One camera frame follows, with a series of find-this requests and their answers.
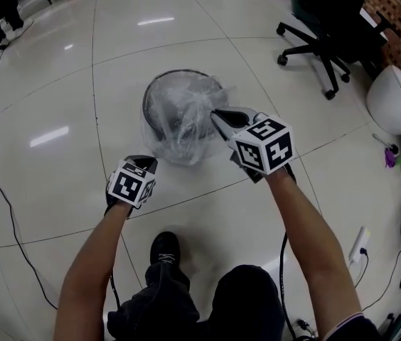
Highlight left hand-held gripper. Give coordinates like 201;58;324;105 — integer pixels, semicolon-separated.
105;154;159;212

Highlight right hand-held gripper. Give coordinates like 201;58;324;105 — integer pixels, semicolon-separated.
210;106;298;185

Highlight clear plastic bin liner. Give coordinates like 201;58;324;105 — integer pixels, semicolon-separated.
139;80;240;167

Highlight black mesh waste bin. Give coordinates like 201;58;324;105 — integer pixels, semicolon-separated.
141;68;230;163

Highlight person's right forearm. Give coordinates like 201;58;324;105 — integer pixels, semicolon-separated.
265;168;363;337

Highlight person's left forearm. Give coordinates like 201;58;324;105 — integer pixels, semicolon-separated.
53;204;134;341

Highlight person's black shoe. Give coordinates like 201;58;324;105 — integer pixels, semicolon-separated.
149;230;181;266

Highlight black mesh office chair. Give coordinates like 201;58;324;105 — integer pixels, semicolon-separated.
275;0;401;101

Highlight white egg-shaped toilet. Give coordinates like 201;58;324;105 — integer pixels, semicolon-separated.
365;63;401;136

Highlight toilet brush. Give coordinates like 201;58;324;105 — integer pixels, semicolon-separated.
371;133;400;155

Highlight person's dark trousers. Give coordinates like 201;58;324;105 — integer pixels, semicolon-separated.
107;261;287;341

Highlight white power strip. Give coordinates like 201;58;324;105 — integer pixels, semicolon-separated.
348;225;372;264

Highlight person's dark shirt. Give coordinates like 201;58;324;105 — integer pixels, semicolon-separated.
322;310;383;341

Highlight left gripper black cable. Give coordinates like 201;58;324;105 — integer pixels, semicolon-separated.
109;273;122;310

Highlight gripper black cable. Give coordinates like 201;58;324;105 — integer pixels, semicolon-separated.
109;273;122;310
279;230;298;341

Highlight thick black floor cable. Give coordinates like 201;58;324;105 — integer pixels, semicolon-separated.
0;119;60;310

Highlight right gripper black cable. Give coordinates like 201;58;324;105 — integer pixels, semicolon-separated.
279;230;298;341

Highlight black power strip cable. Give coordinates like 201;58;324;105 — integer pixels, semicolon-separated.
353;247;370;289

